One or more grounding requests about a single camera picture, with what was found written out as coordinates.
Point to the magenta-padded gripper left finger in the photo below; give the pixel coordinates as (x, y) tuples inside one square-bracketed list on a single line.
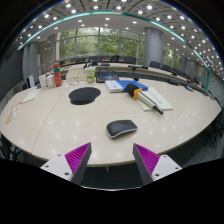
[(56, 165)]

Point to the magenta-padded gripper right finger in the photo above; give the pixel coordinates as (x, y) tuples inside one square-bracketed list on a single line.
[(163, 166)]

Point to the black computer mouse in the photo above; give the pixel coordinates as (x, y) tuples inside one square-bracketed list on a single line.
[(121, 127)]

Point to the black mouse pad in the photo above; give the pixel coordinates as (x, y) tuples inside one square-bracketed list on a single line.
[(84, 96)]

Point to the pale green booklet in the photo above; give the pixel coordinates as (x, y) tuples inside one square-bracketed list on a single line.
[(161, 100)]

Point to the red and white leaflet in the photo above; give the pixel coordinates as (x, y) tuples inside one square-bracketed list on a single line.
[(13, 112)]

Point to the colourful sticker sheet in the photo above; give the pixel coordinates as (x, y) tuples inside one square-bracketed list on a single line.
[(75, 84)]

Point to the white cup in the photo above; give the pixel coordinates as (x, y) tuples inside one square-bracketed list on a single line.
[(50, 81), (42, 82)]

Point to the red bottle with green band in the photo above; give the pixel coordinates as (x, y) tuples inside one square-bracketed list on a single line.
[(57, 76)]

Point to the white cardboard box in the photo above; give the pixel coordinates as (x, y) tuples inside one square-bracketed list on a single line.
[(76, 75)]

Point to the blue and white book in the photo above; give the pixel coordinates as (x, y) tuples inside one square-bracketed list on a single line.
[(118, 85)]

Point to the paper cup with green print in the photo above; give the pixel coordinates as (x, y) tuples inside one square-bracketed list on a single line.
[(90, 76)]

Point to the black gooseneck microphone console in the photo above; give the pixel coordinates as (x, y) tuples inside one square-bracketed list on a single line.
[(106, 77)]

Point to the black desk microphone unit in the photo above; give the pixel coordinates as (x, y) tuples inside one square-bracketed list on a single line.
[(138, 67)]

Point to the row of dark office chairs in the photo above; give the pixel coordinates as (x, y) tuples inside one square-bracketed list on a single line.
[(130, 60)]

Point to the ceiling lights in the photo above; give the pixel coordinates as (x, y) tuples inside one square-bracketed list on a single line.
[(96, 7)]

